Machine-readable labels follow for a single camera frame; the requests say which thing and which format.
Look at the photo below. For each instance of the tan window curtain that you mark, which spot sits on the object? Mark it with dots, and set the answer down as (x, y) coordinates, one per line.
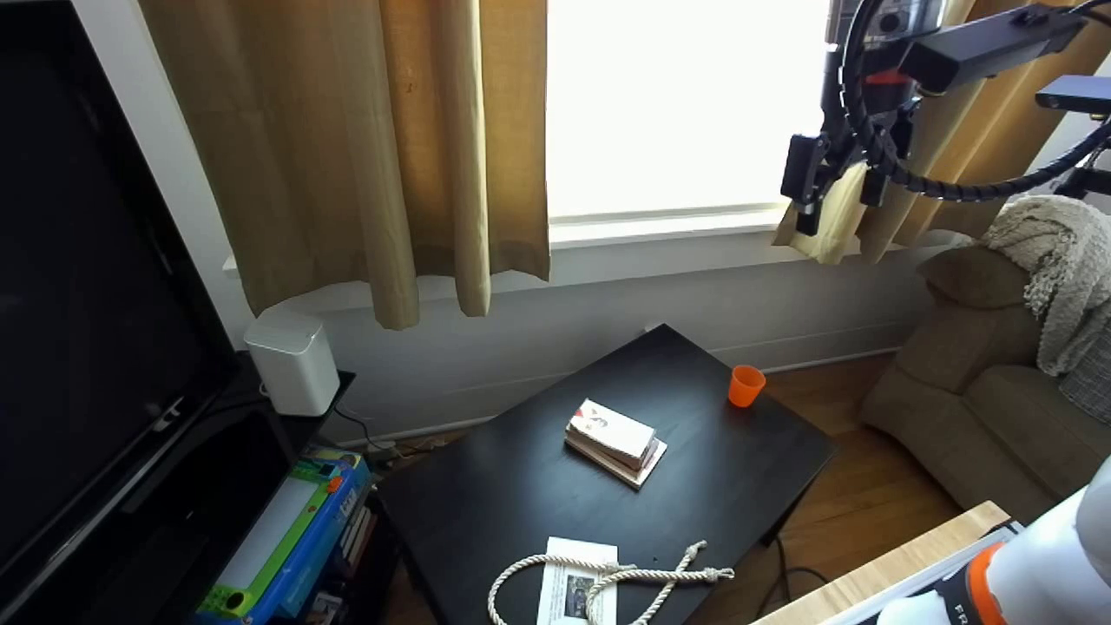
(916, 220)
(349, 151)

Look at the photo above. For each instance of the blue game box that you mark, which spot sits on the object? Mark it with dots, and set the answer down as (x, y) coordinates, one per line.
(330, 525)

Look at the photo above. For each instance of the black flat screen television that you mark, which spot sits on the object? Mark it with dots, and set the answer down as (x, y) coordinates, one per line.
(92, 291)

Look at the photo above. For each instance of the orange plastic cup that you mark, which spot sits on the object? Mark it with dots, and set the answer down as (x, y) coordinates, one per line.
(748, 386)

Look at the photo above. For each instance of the black television stand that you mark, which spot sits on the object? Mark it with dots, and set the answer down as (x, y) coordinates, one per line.
(185, 508)

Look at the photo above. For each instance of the cream knitted blanket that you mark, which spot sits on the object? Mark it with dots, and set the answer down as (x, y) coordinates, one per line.
(1072, 278)

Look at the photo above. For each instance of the white cube speaker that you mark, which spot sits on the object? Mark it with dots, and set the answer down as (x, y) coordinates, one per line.
(293, 365)

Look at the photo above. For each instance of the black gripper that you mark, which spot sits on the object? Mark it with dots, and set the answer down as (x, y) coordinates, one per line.
(882, 110)

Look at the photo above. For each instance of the light wooden board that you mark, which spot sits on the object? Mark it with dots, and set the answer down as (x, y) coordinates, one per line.
(891, 568)

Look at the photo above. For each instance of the bright window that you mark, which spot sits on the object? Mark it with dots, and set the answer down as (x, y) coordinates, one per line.
(682, 106)

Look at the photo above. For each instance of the beige armchair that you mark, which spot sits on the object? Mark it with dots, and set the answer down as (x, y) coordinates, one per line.
(983, 395)

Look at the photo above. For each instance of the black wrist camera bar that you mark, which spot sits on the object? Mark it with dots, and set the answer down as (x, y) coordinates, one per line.
(983, 47)

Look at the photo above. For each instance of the white flat booklet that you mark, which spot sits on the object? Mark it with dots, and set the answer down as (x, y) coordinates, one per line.
(568, 593)

